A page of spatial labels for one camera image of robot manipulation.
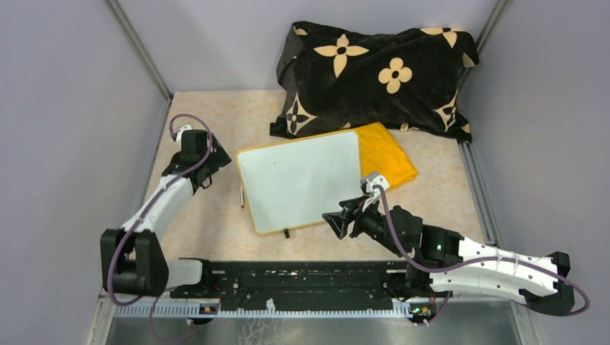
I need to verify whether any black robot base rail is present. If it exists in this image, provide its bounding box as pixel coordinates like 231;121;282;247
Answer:
102;259;530;321

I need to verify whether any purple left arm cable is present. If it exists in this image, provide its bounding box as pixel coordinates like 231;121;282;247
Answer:
106;114;214;345

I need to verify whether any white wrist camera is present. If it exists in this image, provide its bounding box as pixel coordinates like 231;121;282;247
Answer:
360;171;390;198
175;124;193;143

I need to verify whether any black floral pillow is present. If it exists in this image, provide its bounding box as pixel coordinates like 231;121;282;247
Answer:
269;21;479;142

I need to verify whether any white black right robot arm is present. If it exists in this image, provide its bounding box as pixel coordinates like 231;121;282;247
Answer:
322;197;575;316

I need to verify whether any yellow framed whiteboard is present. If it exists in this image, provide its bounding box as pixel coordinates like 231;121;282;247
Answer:
237;130;362;234

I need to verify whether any red capped white marker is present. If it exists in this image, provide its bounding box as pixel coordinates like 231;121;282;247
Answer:
240;184;245;209

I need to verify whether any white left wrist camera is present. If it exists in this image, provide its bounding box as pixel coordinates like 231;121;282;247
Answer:
175;124;193;143

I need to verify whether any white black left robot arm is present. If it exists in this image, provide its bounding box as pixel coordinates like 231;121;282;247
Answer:
100;129;231;298

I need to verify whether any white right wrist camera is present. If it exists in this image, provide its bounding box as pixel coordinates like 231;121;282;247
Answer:
360;171;390;198

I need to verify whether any yellow zippered fabric pouch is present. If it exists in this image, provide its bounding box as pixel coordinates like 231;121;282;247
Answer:
340;122;418;190

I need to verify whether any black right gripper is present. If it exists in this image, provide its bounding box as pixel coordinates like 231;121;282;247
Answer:
322;194;406;258

